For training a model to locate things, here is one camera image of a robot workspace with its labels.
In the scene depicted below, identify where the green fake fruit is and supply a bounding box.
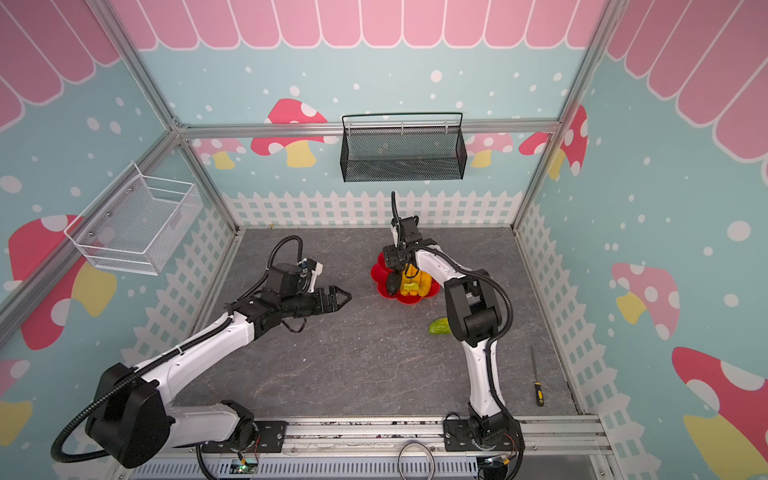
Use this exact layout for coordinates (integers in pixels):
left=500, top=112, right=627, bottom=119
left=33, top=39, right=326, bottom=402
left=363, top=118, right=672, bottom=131
left=428, top=317, right=452, bottom=335

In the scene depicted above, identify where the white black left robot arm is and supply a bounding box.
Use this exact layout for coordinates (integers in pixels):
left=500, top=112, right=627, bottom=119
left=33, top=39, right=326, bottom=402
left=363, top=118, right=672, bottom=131
left=50, top=252, right=352, bottom=469

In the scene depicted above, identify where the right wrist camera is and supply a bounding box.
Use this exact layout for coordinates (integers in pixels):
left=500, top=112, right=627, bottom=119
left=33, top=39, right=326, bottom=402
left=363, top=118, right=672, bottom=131
left=391, top=215, right=423, bottom=249

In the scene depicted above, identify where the yellow fake banana bunch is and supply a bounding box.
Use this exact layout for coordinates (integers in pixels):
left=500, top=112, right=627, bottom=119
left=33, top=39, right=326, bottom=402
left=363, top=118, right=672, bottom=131
left=398, top=268, right=433, bottom=298

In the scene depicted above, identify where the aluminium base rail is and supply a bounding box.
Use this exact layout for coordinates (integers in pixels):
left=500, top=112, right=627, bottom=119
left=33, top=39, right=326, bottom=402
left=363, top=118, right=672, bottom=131
left=117, top=415, right=623, bottom=479

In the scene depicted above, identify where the red flower-shaped fruit bowl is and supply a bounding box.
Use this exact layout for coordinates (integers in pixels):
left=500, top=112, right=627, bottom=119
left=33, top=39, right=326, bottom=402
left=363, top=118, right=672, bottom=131
left=370, top=253, right=441, bottom=305

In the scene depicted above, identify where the yellow-handled screwdriver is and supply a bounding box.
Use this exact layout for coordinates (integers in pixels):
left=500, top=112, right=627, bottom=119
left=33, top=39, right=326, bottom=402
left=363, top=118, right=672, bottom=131
left=530, top=347, right=545, bottom=407

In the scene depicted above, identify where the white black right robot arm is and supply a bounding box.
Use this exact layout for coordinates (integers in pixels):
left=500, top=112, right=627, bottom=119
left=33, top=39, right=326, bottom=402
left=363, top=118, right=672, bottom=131
left=382, top=193, right=525, bottom=479

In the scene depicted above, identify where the white wire mesh basket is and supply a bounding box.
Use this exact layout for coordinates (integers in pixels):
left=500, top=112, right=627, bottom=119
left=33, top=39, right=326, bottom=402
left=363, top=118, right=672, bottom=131
left=64, top=163, right=203, bottom=276

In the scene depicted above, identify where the black wire mesh basket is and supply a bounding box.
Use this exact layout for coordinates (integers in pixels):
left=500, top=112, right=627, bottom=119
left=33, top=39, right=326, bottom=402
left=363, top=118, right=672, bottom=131
left=340, top=112, right=468, bottom=182

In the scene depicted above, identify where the grey cable loop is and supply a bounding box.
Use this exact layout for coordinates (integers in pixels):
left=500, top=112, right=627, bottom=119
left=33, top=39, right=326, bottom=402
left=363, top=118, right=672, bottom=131
left=397, top=440, right=437, bottom=480

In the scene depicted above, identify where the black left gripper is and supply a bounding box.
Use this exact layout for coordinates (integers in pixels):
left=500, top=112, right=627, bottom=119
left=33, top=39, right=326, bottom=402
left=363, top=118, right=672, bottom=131
left=280, top=285, right=352, bottom=318

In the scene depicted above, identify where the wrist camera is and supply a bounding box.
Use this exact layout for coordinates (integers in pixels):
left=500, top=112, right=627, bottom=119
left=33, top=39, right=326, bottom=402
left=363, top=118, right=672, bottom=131
left=391, top=215, right=423, bottom=249
left=265, top=259, right=323, bottom=297

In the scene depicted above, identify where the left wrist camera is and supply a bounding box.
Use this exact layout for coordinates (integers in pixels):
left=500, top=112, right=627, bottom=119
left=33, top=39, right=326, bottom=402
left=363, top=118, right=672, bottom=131
left=265, top=259, right=323, bottom=297

